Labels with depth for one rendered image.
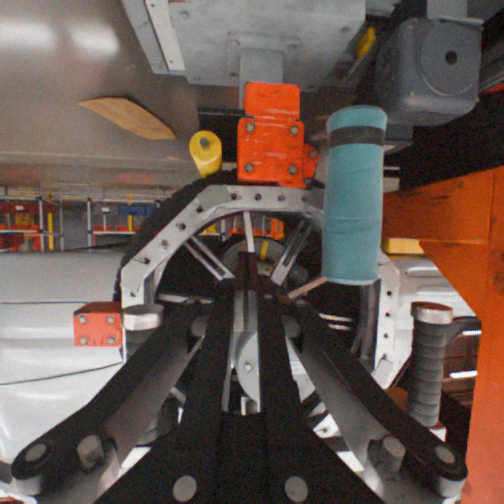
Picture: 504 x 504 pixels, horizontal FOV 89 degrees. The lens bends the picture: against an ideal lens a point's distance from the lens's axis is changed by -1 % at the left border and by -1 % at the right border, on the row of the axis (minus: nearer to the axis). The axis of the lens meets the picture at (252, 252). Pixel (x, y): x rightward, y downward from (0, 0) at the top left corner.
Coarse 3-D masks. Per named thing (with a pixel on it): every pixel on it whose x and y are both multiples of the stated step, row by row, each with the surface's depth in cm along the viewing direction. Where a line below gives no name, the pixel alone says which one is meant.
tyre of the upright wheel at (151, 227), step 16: (208, 176) 57; (224, 176) 56; (176, 192) 57; (192, 192) 56; (160, 208) 56; (176, 208) 56; (144, 224) 56; (160, 224) 56; (144, 240) 56; (128, 256) 56
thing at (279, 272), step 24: (216, 216) 57; (288, 216) 66; (312, 216) 59; (192, 240) 59; (288, 240) 62; (312, 240) 78; (168, 264) 60; (216, 264) 60; (288, 264) 62; (168, 288) 72; (336, 288) 75; (360, 288) 62; (168, 312) 71; (336, 312) 75; (360, 312) 62; (360, 336) 63; (192, 360) 72; (240, 384) 72; (240, 408) 62
